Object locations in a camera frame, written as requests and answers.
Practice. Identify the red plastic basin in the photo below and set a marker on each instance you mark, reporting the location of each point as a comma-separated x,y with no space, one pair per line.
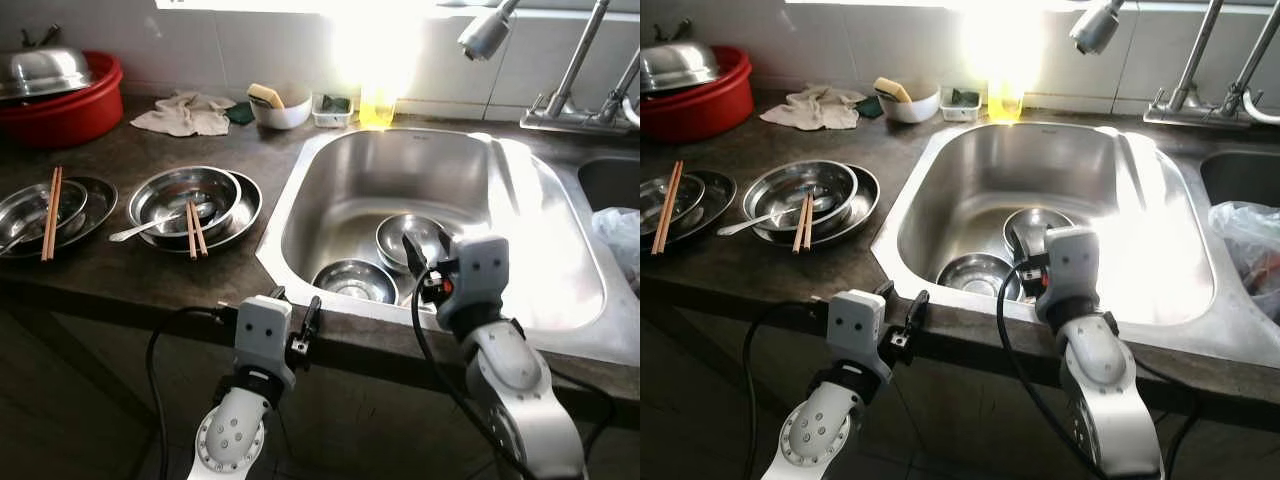
710,112
70,120

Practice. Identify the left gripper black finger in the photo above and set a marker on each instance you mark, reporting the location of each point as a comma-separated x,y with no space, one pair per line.
883,289
276,293
917,312
313,318

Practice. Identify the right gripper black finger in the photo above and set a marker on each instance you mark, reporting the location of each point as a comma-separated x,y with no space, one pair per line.
415,255
1021,245

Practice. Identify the white ceramic bowl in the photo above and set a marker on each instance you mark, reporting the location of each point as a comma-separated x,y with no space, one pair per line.
285,115
915,108

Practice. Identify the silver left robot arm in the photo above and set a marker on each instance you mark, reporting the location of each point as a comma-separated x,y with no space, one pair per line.
235,430
820,430

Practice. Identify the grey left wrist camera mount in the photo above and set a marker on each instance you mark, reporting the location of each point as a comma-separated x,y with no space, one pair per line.
855,330
262,335

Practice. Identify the steel faucet spray head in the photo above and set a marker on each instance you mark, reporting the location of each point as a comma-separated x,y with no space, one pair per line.
1095,28
485,35

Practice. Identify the beige crumpled dish cloth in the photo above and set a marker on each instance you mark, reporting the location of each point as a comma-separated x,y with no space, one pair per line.
815,108
185,115

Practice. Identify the steel kitchen faucet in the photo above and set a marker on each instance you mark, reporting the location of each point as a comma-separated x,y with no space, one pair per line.
575,70
1195,65

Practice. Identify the small steel bowl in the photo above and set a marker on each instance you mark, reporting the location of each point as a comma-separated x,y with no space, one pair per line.
395,240
1050,222
978,275
355,282

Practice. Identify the wide steel bowl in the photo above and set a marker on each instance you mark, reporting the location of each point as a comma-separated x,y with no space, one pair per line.
690,200
25,210
175,195
790,185

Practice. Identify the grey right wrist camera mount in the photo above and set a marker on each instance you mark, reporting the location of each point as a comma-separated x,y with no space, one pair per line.
1072,265
480,275

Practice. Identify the small white plastic tray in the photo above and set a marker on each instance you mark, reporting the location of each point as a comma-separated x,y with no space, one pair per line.
332,118
960,112

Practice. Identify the steel domed pot lid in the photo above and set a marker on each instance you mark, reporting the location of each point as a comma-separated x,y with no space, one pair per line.
675,66
40,72

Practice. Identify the dark green scouring pad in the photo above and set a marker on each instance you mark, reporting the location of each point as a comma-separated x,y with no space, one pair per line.
334,104
963,97
869,106
240,113

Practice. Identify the steel plate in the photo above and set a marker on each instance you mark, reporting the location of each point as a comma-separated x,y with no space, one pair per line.
100,205
248,205
865,200
720,195

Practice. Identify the steel spoon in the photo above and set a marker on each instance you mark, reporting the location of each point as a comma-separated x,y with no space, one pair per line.
140,230
745,226

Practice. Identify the stainless steel sink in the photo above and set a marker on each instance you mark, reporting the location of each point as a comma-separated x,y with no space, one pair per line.
1040,170
420,175

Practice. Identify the yellow sponge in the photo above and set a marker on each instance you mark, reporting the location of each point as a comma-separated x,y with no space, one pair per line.
892,89
265,95

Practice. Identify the brown wooden chopstick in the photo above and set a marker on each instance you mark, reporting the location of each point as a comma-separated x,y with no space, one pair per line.
672,205
664,210
808,226
800,226
200,232
47,215
55,215
190,232

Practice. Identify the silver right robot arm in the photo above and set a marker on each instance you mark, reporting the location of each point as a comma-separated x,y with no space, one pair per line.
1105,390
520,390

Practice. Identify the clear plastic bag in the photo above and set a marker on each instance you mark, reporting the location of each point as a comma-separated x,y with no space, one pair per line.
1250,245
622,240

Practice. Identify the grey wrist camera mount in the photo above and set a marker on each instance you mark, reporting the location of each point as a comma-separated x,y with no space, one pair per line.
855,330
480,275
1072,265
262,335

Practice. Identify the yellow detergent bottle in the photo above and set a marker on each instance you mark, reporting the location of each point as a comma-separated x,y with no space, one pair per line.
377,110
1005,104

